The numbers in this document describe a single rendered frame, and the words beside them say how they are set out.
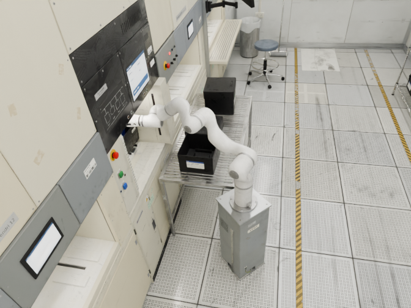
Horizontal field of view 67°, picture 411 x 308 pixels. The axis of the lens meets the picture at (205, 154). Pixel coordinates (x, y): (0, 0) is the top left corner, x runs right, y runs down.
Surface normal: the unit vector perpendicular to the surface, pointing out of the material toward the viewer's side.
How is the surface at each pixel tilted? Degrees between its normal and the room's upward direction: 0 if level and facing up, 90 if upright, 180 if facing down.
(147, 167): 0
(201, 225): 0
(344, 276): 0
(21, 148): 90
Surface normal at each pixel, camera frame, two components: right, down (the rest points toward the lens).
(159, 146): -0.07, -0.75
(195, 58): -0.21, 0.65
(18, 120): 0.98, 0.08
